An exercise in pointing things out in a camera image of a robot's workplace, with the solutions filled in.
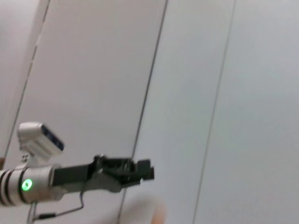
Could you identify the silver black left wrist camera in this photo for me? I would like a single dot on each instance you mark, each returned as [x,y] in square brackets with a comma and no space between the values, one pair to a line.
[39,140]

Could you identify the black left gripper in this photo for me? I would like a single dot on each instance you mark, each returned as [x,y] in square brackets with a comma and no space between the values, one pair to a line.
[74,175]

